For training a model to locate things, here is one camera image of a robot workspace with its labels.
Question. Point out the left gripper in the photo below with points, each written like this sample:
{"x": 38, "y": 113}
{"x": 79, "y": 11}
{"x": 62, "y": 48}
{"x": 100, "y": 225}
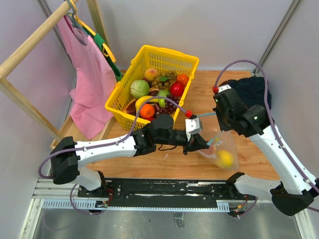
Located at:
{"x": 197, "y": 143}

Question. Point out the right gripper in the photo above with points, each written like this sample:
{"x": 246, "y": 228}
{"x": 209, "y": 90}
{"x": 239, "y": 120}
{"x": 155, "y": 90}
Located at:
{"x": 223, "y": 126}

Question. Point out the clear zip top bag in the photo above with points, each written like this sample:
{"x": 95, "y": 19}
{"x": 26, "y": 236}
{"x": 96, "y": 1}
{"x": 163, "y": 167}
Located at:
{"x": 222, "y": 149}

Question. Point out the banana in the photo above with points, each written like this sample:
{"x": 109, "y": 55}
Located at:
{"x": 143, "y": 99}

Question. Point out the red orange fruit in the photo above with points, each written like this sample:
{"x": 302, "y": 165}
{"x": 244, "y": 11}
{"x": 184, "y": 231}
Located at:
{"x": 212, "y": 151}

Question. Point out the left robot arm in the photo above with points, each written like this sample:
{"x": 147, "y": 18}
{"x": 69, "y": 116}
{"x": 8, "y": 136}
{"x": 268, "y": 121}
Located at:
{"x": 69, "y": 158}

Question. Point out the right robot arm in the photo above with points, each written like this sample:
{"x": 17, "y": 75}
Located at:
{"x": 297, "y": 187}

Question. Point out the dark navy cloth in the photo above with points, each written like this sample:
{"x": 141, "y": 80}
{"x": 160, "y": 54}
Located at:
{"x": 250, "y": 90}

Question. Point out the purple grapes bunch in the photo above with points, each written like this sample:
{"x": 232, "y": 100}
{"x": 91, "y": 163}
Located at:
{"x": 165, "y": 106}

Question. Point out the orange persimmon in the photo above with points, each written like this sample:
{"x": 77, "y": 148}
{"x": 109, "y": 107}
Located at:
{"x": 183, "y": 79}

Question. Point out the red apple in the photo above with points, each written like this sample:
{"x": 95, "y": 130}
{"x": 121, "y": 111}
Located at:
{"x": 177, "y": 89}

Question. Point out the green custard apple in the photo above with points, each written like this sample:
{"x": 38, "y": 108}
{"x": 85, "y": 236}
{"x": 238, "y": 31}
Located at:
{"x": 162, "y": 93}

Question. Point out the green grapes bunch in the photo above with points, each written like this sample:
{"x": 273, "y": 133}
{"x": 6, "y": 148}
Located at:
{"x": 164, "y": 80}

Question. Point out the brown sweet potato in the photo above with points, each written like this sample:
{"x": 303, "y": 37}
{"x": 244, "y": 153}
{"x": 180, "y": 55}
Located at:
{"x": 131, "y": 108}

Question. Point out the green cabbage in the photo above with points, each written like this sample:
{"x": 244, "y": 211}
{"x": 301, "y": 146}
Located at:
{"x": 139, "y": 88}

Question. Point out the peach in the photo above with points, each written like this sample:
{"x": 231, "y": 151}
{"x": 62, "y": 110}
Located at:
{"x": 150, "y": 73}

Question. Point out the yellow plastic basket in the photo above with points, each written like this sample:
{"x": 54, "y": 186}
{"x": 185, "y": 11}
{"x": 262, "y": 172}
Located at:
{"x": 163, "y": 60}

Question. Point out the green garment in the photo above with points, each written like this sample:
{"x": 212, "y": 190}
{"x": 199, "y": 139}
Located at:
{"x": 109, "y": 59}

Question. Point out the pink shirt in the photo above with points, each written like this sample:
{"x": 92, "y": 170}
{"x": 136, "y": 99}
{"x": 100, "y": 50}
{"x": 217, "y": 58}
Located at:
{"x": 95, "y": 80}

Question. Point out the yellow hanger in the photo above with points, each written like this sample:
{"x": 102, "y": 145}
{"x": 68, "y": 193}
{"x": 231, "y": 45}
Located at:
{"x": 74, "y": 13}

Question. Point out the wooden clothes rack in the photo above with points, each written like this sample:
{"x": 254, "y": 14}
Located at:
{"x": 28, "y": 45}

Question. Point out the grey hanger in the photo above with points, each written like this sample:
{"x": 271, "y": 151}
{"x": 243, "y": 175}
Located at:
{"x": 76, "y": 27}

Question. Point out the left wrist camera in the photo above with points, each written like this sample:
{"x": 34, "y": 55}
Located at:
{"x": 193, "y": 124}

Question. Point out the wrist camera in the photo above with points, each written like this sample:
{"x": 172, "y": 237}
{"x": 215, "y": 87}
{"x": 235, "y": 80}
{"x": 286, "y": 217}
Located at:
{"x": 193, "y": 124}
{"x": 220, "y": 88}

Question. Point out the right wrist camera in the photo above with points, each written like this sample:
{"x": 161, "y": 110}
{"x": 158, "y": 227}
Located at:
{"x": 220, "y": 88}

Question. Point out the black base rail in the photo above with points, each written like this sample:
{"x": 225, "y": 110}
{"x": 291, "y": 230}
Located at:
{"x": 164, "y": 194}

